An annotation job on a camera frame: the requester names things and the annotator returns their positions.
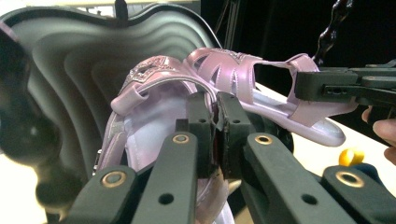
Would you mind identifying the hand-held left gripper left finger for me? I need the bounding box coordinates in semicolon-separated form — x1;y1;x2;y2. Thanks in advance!
175;91;217;179

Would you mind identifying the red and black shoe rack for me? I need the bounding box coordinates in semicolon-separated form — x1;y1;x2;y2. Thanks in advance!
0;0;354;224

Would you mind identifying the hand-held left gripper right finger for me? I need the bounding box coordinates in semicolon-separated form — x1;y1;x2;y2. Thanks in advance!
216;91;254;180

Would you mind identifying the pink sandal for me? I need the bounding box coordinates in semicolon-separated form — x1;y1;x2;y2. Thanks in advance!
94;55;241;224
183;46;359;147

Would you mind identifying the navy and beige sneaker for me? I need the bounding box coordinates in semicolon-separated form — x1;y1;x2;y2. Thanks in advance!
338;147;382;188

